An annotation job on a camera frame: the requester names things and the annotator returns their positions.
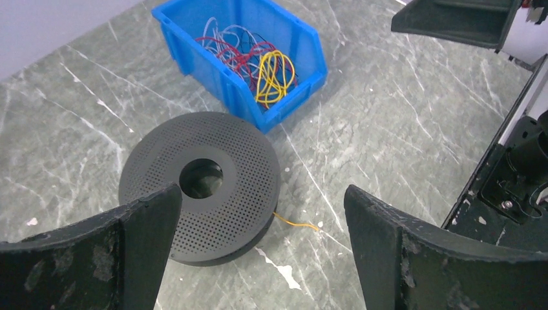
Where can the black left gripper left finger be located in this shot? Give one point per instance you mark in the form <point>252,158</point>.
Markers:
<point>113,260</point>

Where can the grey perforated cable spool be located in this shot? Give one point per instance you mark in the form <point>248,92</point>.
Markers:
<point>229,176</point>

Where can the blue plastic bin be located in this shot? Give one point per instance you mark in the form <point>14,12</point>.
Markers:
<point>261,61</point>

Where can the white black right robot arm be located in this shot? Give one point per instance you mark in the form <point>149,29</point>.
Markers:
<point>517,184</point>

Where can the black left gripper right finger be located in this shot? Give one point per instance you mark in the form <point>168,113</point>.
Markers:
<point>404,262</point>

